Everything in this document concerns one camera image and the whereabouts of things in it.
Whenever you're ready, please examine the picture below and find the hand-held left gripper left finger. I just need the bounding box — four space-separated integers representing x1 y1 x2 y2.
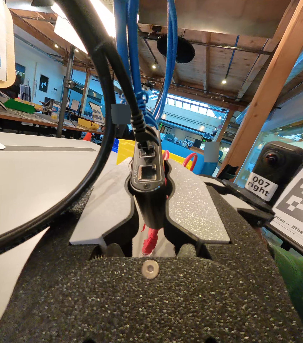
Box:
70 161 140 247

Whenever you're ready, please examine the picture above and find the black ethernet adapter hub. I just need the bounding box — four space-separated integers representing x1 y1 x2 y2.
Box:
129 127 167 228

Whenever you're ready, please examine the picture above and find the black disc lamp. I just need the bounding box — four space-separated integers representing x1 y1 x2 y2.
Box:
156 33 196 65

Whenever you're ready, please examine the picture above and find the yellow box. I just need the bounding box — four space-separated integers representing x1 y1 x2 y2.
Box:
77 118 101 132

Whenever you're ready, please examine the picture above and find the white sign board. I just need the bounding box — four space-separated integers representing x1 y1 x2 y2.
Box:
89 102 105 125

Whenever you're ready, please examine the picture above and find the blue ethernet cable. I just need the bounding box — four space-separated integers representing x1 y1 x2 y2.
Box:
113 0 179 129

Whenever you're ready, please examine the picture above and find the green box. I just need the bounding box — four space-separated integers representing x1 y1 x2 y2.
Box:
3 98 37 114

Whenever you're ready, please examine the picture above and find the black ethernet cable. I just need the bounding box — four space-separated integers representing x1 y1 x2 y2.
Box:
0 0 163 263

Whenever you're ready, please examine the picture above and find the yellow plastic bin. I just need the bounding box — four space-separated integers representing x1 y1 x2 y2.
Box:
117 138 201 171

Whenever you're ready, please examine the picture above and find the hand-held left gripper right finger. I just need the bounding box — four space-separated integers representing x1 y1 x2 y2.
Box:
164 159 231 246

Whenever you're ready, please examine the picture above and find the bright ceiling light panel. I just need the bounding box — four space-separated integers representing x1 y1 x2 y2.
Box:
31 0 117 54

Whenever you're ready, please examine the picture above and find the wooden work table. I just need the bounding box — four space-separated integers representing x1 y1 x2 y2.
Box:
0 99 106 134

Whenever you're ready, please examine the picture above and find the red ethernet cable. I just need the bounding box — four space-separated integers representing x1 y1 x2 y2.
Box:
141 150 199 257

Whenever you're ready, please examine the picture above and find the black metal pole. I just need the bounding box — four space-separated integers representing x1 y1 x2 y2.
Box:
57 47 76 138

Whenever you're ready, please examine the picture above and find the framed printed tag board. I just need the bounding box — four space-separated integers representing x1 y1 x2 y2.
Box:
264 163 303 260

